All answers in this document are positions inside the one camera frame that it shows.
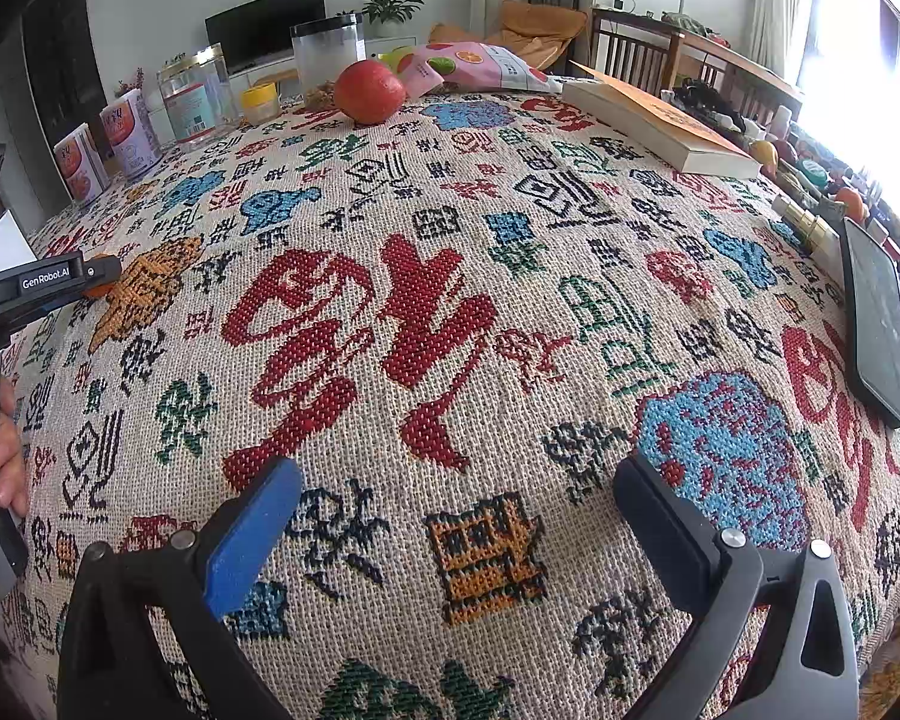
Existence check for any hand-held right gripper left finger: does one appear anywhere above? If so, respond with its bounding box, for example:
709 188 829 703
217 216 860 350
56 456 305 720

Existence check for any clear jar black lid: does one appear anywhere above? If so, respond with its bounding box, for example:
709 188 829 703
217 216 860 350
290 13 367 103

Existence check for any printed woven tablecloth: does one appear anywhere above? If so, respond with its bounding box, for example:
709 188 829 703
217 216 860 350
0 81 900 720

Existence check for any beige curtain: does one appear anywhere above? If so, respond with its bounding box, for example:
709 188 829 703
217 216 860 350
750 0 820 85

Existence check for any pink snack packet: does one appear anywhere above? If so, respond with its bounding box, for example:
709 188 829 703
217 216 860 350
394 43 565 97

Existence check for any small yellow lid jar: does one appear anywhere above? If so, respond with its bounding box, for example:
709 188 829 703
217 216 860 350
240 82 281 125

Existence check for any glass jar gold lid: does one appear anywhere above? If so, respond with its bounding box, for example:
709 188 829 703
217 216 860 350
157 43 238 148

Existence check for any black smartphone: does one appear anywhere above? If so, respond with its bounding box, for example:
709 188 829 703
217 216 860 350
840 216 900 429

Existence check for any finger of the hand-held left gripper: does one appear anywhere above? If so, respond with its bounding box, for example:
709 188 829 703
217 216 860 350
82 255 123 293

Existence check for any large leafy potted plant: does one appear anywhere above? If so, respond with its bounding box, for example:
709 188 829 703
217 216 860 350
355 0 425 26

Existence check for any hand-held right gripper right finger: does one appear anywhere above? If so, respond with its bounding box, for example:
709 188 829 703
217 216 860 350
613 454 865 720

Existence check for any red round fruit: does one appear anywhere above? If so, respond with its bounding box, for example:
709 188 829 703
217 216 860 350
334 60 407 126

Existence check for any dark glass cabinet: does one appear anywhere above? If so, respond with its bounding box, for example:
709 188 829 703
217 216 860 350
21 0 110 160

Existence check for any orange cover book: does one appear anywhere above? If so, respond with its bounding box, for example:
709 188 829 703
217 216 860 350
562 60 785 180

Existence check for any white cardboard box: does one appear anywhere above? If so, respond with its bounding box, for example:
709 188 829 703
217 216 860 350
0 204 32 275

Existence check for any white red label can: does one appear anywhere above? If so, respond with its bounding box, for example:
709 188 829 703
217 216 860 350
100 88 163 178
54 122 110 204

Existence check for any black television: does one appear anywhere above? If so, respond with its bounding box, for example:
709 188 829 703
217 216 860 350
205 0 328 77

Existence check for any dark wooden bench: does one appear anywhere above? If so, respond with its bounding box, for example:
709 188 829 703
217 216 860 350
589 6 805 122

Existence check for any orange bean bag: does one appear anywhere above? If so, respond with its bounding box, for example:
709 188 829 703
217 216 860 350
427 0 595 74

